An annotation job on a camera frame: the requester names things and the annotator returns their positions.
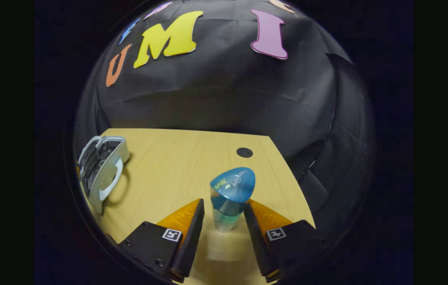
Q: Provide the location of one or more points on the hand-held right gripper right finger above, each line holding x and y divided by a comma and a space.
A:
257, 245

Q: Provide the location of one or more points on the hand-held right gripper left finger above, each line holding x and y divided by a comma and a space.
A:
190, 245

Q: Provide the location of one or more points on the blue capped clear bottle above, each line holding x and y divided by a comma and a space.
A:
229, 190

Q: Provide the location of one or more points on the pale blue small suitcase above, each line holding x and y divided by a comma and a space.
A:
99, 166

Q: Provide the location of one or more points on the black backdrop cloth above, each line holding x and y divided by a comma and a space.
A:
224, 91

